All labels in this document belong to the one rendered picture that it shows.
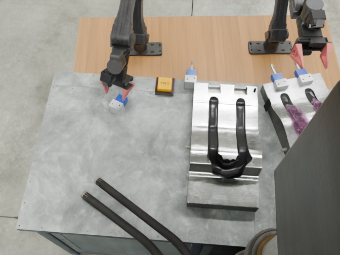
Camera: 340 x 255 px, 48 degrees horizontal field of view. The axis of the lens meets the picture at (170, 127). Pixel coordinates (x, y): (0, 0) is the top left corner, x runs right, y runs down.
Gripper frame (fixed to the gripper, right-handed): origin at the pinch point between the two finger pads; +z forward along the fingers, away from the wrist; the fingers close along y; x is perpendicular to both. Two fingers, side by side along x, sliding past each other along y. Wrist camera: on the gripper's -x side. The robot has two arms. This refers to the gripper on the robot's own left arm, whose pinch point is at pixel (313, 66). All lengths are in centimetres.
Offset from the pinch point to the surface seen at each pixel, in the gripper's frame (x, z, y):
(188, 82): 35, -16, -39
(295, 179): -70, 60, -36
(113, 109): 36, -4, -70
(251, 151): 26.5, 19.0, -17.3
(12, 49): 121, -100, -159
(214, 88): 33.7, -12.2, -28.3
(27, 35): 122, -112, -150
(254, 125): 31.4, 6.2, -13.8
